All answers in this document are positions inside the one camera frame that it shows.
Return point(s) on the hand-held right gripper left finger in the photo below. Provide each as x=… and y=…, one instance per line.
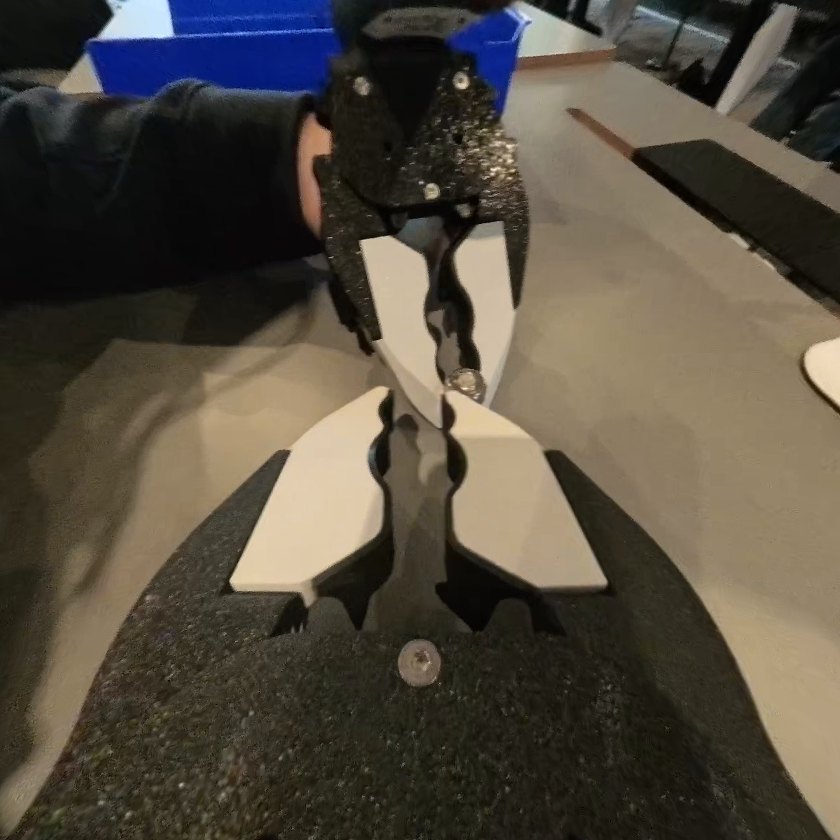
x=315, y=512

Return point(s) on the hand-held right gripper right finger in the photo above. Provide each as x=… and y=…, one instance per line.
x=512, y=512

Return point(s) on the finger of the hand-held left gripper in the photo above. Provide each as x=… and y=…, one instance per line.
x=489, y=289
x=397, y=308

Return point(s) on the steel hex bolt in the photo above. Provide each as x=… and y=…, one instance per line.
x=464, y=382

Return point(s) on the person's left forearm black sleeve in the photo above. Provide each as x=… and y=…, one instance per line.
x=144, y=190

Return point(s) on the person's left hand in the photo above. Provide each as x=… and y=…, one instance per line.
x=310, y=170

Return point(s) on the small light side table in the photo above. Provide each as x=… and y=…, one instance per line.
x=564, y=39

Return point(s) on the blue plastic bin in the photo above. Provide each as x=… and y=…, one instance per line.
x=216, y=59

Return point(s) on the black table mat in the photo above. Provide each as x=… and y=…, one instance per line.
x=754, y=197

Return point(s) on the white chair panel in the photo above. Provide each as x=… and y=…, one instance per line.
x=754, y=72

